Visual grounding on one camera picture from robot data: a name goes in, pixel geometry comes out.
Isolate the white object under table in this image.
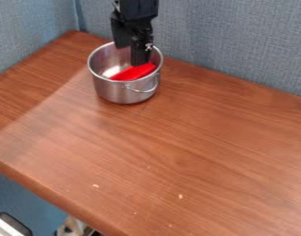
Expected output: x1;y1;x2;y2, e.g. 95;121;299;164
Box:
53;216;103;236

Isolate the grey object under table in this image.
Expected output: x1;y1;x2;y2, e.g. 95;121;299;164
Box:
0;212;33;236

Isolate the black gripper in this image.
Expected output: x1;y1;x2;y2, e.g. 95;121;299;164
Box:
111;0;159;66

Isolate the red plastic block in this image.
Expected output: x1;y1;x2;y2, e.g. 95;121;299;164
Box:
109;63;156;81

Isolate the metal pot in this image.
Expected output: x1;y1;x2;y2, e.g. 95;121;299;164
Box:
87;42;164;104

